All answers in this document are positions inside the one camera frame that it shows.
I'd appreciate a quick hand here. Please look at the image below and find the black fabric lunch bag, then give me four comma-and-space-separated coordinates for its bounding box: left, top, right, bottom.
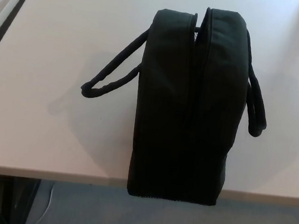
69, 0, 280, 212

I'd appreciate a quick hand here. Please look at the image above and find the thin white floor cable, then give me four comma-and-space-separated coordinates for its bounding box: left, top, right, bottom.
36, 179, 55, 224

